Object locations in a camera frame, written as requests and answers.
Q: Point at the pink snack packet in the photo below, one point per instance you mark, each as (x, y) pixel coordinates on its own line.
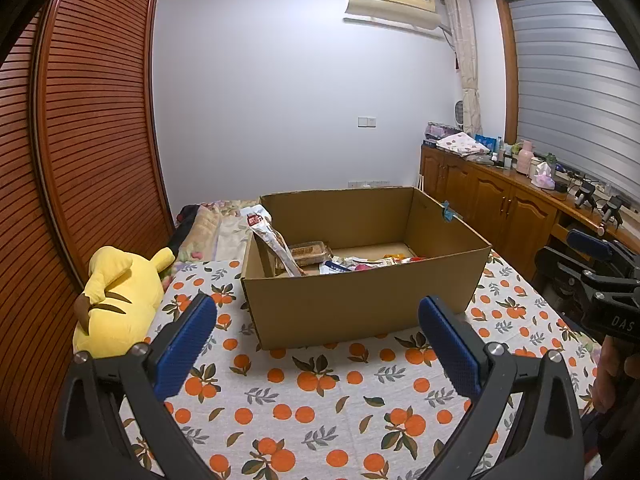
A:
(362, 268)

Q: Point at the blue box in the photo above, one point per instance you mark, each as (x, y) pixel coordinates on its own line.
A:
(487, 141)

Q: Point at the floral curtain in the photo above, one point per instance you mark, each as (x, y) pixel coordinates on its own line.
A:
(467, 60)

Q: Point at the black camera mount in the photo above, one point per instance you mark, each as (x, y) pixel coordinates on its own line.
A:
(585, 195)
(611, 209)

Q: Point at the white wall switch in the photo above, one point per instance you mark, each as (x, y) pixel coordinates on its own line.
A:
(367, 121)

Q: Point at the black cloth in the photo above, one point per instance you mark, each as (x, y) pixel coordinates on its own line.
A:
(184, 225)

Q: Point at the small white fan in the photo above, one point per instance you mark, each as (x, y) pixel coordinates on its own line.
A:
(458, 116)

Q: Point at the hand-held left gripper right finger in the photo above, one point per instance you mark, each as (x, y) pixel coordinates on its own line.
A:
(450, 347)

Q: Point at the small blue object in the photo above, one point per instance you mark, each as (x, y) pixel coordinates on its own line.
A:
(451, 211)

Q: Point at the orange print bed sheet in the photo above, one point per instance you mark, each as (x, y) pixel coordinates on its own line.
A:
(310, 410)

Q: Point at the floral quilt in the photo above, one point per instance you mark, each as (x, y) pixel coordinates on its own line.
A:
(210, 230)

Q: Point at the wooden cabinet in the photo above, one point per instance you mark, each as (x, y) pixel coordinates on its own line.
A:
(495, 195)

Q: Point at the pink tissue pack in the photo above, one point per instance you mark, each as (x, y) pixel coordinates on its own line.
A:
(543, 175)

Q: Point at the folded floral cloth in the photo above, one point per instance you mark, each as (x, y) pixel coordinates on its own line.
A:
(462, 143)

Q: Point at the wooden window frame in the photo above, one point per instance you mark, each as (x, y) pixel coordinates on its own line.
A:
(507, 60)

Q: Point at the clear biscuit tray packet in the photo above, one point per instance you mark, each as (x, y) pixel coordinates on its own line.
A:
(310, 252)

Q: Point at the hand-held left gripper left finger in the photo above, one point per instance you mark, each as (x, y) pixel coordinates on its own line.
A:
(185, 345)

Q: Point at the person's right hand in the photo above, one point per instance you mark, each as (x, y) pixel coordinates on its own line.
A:
(612, 375)

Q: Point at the grey window blind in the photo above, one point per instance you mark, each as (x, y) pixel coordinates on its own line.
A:
(570, 85)

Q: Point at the pink bottle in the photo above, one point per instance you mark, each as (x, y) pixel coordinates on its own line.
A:
(523, 157)

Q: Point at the purple storage box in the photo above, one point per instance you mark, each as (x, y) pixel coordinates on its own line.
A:
(440, 131)

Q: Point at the wooden louvered wardrobe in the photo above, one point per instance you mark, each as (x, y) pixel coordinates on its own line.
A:
(90, 110)

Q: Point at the yellow plush toy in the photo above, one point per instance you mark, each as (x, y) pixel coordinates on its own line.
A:
(120, 295)

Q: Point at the white black-print packet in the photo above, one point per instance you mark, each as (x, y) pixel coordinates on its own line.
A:
(342, 266)

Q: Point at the large white red-label packet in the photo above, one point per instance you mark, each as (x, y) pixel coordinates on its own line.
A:
(272, 240)

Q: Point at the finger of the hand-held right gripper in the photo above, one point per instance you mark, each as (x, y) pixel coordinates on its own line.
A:
(562, 267)
(590, 245)

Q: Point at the brown cardboard box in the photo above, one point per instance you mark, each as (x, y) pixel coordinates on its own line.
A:
(350, 305)

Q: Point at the orange yellow snack packet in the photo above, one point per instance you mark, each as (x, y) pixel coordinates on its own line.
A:
(402, 258)

